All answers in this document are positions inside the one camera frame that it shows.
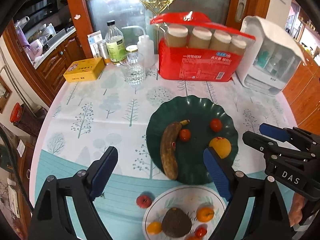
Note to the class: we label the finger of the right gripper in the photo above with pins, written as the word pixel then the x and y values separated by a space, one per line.
pixel 293 146
pixel 272 131

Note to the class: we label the jar with gold lid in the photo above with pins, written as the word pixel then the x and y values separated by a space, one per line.
pixel 132 49

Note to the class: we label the brown avocado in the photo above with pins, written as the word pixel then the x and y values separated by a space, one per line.
pixel 176 223

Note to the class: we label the white blue carton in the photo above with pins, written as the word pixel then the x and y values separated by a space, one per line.
pixel 93 40

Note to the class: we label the yellow tin box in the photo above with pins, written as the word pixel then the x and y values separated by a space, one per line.
pixel 84 70

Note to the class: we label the frosted glass door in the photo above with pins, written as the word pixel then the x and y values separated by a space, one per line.
pixel 140 12

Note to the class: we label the red paper cup package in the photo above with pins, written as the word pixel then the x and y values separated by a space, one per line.
pixel 195 49

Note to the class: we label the red round container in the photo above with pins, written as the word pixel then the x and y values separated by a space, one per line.
pixel 16 113

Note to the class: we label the dark green scalloped plate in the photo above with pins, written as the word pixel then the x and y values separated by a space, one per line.
pixel 189 155

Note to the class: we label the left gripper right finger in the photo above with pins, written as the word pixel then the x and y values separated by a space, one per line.
pixel 269 218

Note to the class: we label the small yellow-orange kumquat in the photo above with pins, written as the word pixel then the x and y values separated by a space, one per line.
pixel 154 228

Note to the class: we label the orange tangerine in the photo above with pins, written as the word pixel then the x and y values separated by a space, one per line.
pixel 205 214

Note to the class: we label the person's right hand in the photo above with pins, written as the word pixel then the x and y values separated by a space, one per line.
pixel 295 213

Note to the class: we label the white squeeze wash bottle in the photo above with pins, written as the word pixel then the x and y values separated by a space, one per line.
pixel 145 46

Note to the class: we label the dark red wrinkled fruit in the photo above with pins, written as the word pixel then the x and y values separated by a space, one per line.
pixel 143 201

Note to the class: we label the red cherry tomato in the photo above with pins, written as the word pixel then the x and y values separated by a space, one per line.
pixel 200 232

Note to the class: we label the clear bottle green label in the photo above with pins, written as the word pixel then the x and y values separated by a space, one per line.
pixel 115 43

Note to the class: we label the small red tomato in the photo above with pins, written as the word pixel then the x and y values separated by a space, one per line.
pixel 216 125
pixel 184 135

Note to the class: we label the small red tomato left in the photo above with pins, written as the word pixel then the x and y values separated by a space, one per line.
pixel 184 135

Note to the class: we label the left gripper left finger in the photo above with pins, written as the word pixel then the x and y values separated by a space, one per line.
pixel 51 218

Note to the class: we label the white countertop sterilizer cabinet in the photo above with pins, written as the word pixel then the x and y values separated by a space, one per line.
pixel 271 61

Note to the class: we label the overripe brown banana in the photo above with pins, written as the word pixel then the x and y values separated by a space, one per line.
pixel 168 148

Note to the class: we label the clear drinking glass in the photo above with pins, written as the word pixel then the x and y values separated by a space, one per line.
pixel 133 69

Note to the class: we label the small red tomato right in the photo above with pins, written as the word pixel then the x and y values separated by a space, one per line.
pixel 216 125

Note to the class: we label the large yellow orange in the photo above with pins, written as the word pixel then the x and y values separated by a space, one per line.
pixel 222 146

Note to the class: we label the small silver can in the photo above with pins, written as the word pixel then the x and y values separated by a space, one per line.
pixel 103 51

